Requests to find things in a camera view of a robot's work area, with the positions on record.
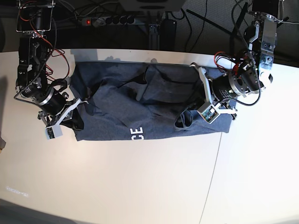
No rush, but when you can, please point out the white camera box image left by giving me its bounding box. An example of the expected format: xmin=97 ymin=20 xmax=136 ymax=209
xmin=45 ymin=125 xmax=63 ymax=140

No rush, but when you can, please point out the white camera box image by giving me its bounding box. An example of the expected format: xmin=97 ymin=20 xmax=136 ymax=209
xmin=197 ymin=102 xmax=220 ymax=124
xmin=45 ymin=125 xmax=63 ymax=140

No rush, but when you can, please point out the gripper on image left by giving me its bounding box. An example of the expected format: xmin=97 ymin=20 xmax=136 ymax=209
xmin=35 ymin=87 xmax=84 ymax=130

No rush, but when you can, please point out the black power adapter box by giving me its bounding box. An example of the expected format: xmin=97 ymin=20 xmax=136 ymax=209
xmin=159 ymin=19 xmax=177 ymax=51

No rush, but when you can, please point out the power strip with red switch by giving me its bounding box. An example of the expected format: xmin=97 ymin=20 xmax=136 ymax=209
xmin=81 ymin=15 xmax=136 ymax=28

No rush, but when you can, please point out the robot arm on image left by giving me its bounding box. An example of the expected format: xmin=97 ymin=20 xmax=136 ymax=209
xmin=14 ymin=0 xmax=84 ymax=131

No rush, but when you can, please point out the black tripod stand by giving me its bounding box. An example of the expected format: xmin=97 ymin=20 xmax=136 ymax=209
xmin=185 ymin=0 xmax=246 ymax=54

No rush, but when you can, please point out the aluminium frame post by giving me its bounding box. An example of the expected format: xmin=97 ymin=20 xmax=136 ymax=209
xmin=147 ymin=11 xmax=161 ymax=50

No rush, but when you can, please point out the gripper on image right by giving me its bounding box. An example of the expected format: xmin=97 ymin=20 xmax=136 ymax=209
xmin=190 ymin=63 xmax=266 ymax=119

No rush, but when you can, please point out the blue T-shirt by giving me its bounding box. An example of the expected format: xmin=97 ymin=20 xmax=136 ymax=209
xmin=70 ymin=61 xmax=232 ymax=141

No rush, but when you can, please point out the white camera box image right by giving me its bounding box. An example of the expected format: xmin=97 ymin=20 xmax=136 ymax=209
xmin=197 ymin=102 xmax=220 ymax=124

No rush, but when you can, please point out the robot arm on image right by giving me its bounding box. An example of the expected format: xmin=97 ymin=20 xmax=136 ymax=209
xmin=191 ymin=0 xmax=285 ymax=124

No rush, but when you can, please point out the small object at table edge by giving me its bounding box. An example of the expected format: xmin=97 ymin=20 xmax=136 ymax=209
xmin=0 ymin=133 xmax=6 ymax=153

